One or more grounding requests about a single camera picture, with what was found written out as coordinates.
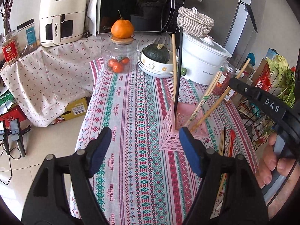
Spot patterned striped tablecloth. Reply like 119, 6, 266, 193
70, 57, 260, 225

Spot brown wooden chopstick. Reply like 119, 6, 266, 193
190, 58, 251, 132

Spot white ceramic bowl stack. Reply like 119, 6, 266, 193
138, 51, 174, 79

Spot napa cabbage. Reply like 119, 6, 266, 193
266, 55, 289, 86

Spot green leafy herbs bunch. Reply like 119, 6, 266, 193
277, 67, 296, 108

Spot red label glass jar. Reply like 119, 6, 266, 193
1, 30, 20, 66

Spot white electric cooking pot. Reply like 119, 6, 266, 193
182, 32, 232, 85

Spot grey refrigerator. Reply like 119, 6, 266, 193
184, 0, 258, 57

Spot black chopstick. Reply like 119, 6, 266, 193
222, 126, 226, 155
174, 26, 183, 119

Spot light bamboo chopstick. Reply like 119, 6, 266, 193
171, 34, 177, 101

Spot orange mandarin fruit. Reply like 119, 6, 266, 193
111, 11, 134, 39

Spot disposable chopsticks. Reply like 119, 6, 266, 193
184, 71, 222, 127

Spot glass jar with tomatoes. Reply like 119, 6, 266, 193
104, 36, 139, 74

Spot woven rope lidded basket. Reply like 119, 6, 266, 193
177, 7, 215, 38

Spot black wire basket rack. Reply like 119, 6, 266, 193
237, 66, 285, 150

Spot person right hand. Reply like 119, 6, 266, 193
255, 133, 299, 218

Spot pink lattice utensil holder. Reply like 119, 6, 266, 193
159, 100, 210, 152

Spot vase of dry twigs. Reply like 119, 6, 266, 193
0, 0, 23, 36

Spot floral side table cloth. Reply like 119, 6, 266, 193
1, 34, 171, 127

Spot blue label storage jar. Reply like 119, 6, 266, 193
17, 18, 37, 52

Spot yellow cardboard box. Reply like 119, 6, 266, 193
51, 97, 88, 125

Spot dark green pumpkin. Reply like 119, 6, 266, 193
142, 44, 170, 64

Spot cream air fryer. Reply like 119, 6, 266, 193
39, 0, 87, 47

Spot black microwave oven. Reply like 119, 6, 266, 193
96, 0, 185, 34

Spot jar of red dried fruit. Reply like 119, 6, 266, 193
213, 61, 236, 95

